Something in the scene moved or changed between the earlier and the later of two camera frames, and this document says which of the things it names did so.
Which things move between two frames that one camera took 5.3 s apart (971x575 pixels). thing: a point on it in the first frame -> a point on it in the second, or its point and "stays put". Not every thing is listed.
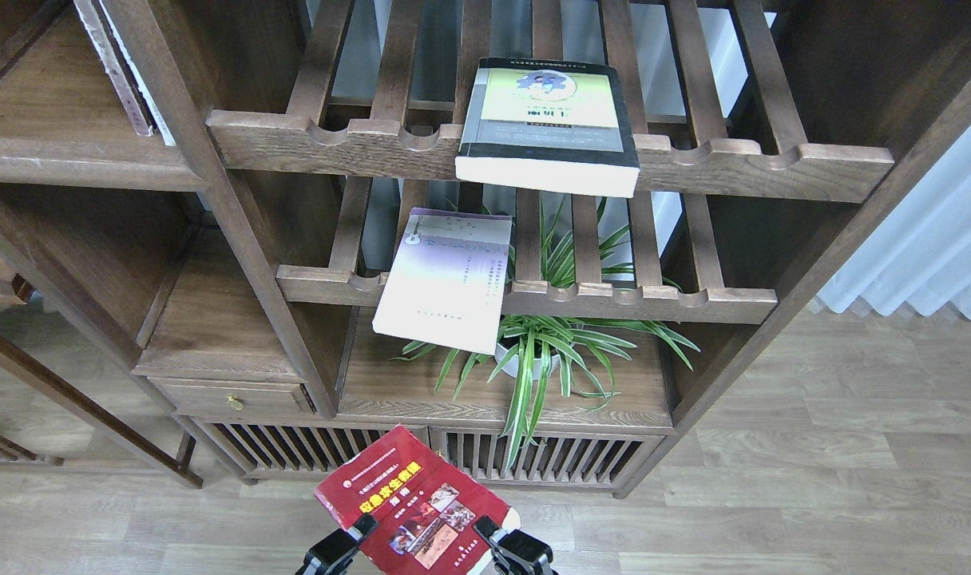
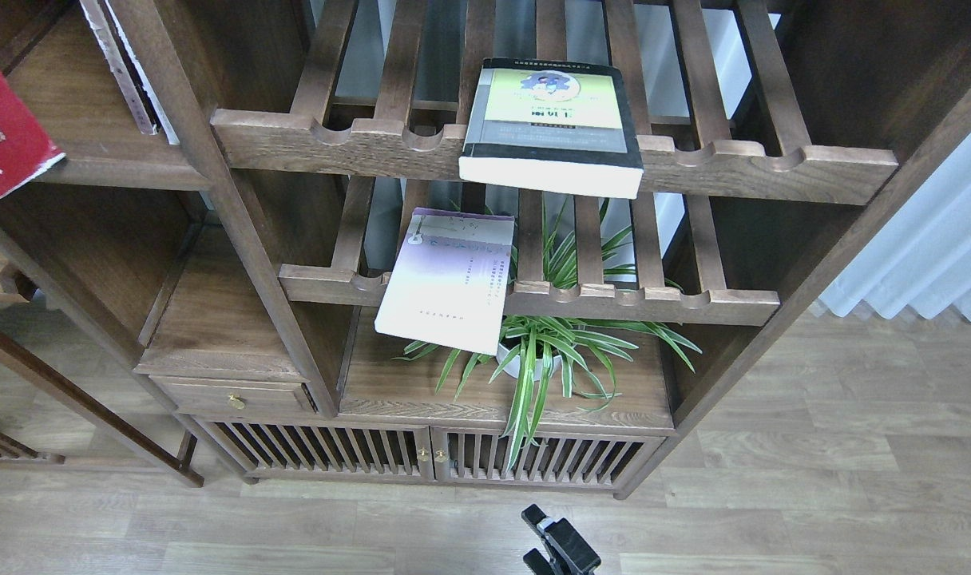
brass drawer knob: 235,401 stays put
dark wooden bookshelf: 251,238 stays put
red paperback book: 425,512 -> 9,146
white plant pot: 513,367 stays put
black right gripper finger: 513,552 -> 568,553
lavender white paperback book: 449,279 stays put
